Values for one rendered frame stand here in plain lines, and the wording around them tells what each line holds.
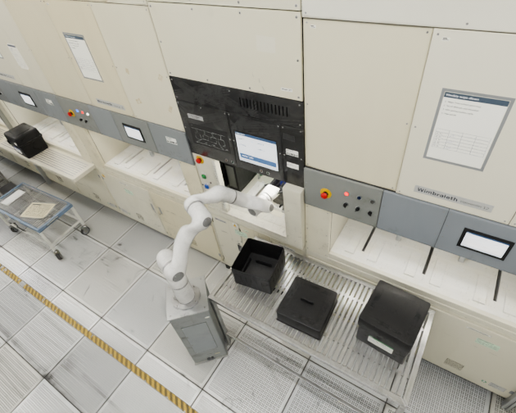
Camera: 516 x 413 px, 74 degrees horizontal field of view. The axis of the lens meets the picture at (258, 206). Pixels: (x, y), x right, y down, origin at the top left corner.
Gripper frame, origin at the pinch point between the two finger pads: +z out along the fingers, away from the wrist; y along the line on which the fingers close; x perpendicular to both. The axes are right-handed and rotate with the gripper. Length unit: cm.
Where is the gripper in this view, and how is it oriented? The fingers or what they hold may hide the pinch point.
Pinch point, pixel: (278, 183)
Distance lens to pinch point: 239.1
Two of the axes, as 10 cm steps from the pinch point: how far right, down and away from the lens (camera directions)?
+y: 8.1, 3.5, -4.7
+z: 5.8, -6.2, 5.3
